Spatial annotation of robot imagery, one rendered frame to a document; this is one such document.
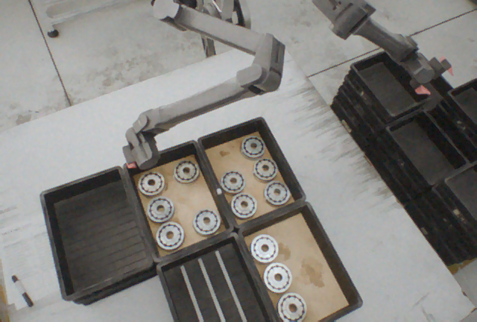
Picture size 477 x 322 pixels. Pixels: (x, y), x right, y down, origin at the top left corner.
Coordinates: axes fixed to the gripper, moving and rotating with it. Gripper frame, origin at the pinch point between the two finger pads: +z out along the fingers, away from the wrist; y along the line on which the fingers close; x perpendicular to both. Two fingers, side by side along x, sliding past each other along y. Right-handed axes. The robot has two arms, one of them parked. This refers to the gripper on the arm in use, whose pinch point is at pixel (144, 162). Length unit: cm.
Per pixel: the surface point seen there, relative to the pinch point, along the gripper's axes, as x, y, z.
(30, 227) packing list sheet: 7, -50, 36
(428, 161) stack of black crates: -27, 151, 68
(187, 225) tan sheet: -20.1, 7.3, 23.2
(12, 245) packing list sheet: 2, -57, 36
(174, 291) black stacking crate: -40.2, -5.2, 23.5
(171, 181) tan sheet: -0.8, 7.6, 23.2
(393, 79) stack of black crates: 25, 156, 56
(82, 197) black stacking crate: 5.8, -26.0, 23.5
